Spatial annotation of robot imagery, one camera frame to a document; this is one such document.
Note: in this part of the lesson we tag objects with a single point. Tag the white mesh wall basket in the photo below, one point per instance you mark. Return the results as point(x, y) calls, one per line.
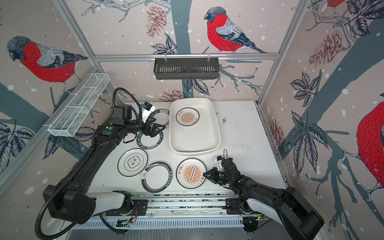
point(81, 103)

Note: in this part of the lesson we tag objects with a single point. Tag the aluminium mounting rail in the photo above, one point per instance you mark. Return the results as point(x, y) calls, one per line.
point(186, 207)

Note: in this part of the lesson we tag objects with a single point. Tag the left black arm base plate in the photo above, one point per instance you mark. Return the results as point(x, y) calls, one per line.
point(136, 208)

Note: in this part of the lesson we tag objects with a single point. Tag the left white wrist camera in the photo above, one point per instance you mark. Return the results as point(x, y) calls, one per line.
point(147, 109)

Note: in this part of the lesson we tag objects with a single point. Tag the white plate black cloud emblem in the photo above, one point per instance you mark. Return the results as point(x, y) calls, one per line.
point(132, 162)

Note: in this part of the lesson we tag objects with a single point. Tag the black wire shelf basket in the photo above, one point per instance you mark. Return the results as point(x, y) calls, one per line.
point(186, 69)

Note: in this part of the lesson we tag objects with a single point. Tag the white plastic bin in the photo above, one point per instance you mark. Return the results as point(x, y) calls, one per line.
point(202, 138)

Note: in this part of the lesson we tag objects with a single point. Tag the green ring plate back left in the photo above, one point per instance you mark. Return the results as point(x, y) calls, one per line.
point(162, 117)

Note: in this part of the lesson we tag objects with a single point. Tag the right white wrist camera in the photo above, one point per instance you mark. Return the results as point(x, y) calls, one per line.
point(218, 162)

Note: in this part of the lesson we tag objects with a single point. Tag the green ring plate mid left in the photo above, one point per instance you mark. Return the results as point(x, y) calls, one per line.
point(147, 143)

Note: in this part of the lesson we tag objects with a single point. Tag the horizontal aluminium frame bar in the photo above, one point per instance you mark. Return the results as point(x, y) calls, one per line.
point(148, 58)

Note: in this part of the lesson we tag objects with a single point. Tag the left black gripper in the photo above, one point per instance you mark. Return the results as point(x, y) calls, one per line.
point(153, 132)

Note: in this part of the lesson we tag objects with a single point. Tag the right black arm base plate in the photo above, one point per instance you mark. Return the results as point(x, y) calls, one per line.
point(232, 206)

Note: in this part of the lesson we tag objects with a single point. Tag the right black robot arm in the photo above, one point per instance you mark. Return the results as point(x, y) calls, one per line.
point(287, 206)

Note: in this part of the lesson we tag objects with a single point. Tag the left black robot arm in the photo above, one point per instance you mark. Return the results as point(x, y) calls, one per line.
point(68, 199)

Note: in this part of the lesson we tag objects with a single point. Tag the orange sunburst plate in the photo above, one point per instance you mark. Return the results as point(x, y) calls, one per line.
point(187, 117)
point(190, 173)

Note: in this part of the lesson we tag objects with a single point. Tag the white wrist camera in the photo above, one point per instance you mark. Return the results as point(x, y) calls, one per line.
point(218, 162)
point(147, 109)

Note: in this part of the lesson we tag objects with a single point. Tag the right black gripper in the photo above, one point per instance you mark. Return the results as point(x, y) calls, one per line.
point(213, 171)

